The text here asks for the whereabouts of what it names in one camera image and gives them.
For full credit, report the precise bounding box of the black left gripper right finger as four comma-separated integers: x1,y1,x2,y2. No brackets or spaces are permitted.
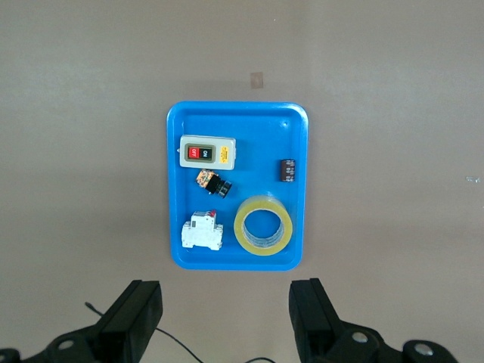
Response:
289,278,461,363

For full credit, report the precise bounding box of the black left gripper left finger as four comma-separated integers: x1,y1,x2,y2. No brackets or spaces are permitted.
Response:
0,279,164,363

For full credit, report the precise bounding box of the yellow tape roll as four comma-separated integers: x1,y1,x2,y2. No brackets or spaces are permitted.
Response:
233,194,294,257

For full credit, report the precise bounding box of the white circuit breaker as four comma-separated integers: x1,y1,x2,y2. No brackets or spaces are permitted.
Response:
181,209,225,251

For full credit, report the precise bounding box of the black orange push button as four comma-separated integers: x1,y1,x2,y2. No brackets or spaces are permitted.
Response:
195,169,233,200

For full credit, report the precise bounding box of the blue plastic tray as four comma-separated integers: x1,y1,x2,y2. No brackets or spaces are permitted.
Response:
165,100,312,271

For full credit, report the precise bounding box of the thin black cable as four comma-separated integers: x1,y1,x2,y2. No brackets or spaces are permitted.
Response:
85,301,277,363

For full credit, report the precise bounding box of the grey on-off switch box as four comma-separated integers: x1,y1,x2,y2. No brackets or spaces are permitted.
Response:
177,135,237,170

